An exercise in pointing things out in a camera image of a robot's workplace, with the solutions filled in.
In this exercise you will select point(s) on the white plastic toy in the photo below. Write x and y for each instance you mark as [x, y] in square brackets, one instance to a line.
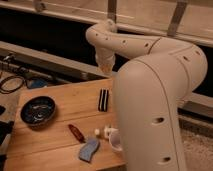
[105, 132]

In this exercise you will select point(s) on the blue sponge cloth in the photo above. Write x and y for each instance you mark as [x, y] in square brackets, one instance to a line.
[89, 149]

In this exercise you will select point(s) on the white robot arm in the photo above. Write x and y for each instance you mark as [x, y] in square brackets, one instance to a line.
[160, 72]

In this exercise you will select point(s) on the dark blue bowl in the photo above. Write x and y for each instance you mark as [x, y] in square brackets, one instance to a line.
[38, 111]

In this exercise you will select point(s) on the clear plastic cup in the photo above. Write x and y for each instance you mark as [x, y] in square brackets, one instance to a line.
[114, 141]

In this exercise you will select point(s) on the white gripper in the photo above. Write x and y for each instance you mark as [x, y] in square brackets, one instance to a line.
[105, 60]

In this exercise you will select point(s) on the blue object by table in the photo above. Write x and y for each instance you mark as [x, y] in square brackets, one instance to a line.
[38, 83]

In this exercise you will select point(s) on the wooden table board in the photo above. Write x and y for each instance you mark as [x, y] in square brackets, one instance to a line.
[52, 147]

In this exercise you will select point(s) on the grey metal rail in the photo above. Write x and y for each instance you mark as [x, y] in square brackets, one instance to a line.
[195, 103]

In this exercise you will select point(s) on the black white striped eraser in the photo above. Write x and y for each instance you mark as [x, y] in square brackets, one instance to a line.
[103, 100]

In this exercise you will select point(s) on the red brown pen-shaped object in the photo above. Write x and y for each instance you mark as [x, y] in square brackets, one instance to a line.
[76, 132]

